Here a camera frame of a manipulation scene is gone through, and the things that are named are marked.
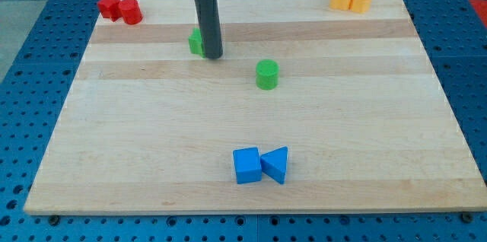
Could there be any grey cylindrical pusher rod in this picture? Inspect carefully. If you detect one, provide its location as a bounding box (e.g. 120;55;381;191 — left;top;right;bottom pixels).
195;0;223;59

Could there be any green star block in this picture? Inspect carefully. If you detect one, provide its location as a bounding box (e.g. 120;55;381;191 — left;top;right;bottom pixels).
188;27;205;58

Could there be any red star block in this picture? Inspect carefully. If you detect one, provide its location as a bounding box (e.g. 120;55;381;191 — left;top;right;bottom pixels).
97;0;122;21

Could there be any blue triangle block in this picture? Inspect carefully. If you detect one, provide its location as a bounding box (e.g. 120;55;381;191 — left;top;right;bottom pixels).
260;146;288;184

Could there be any green cylinder block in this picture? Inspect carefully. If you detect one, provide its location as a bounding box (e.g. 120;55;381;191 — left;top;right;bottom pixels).
256;59;279;90

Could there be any yellow pentagon block right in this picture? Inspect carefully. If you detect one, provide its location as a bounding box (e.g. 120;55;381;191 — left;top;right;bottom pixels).
349;0;372;14

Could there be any red cylinder block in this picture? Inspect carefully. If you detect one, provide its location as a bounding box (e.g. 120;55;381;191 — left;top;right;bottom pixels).
118;0;143;25

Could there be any blue cube block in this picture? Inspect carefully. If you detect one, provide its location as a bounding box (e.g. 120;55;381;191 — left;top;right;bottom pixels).
233;147;262;184

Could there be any wooden board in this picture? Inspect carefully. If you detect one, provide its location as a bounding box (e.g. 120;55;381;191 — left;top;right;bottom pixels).
24;0;486;215

